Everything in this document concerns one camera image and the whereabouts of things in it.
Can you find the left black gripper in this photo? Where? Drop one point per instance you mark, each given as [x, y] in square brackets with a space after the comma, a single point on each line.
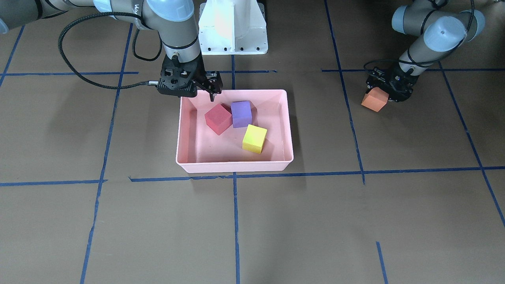
[404, 84]

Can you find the orange foam cube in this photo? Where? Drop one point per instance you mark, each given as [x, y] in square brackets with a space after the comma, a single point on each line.
[375, 99]

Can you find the yellow foam cube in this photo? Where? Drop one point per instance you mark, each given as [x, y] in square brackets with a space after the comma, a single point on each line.
[254, 138]

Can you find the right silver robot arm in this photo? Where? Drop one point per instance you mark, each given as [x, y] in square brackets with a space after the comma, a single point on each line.
[173, 20]

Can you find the red foam cube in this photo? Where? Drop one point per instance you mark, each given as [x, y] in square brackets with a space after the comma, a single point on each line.
[219, 118]

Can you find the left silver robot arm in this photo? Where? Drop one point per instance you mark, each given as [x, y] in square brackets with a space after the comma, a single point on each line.
[438, 33]

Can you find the pink plastic bin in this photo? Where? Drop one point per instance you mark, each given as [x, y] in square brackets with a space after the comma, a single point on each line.
[201, 150]

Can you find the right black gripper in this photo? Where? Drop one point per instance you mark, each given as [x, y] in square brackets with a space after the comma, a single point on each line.
[200, 75]

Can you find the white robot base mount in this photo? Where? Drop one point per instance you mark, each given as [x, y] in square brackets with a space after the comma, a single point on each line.
[233, 27]

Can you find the purple foam cube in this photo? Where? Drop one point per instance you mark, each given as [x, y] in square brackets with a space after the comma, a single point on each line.
[241, 114]

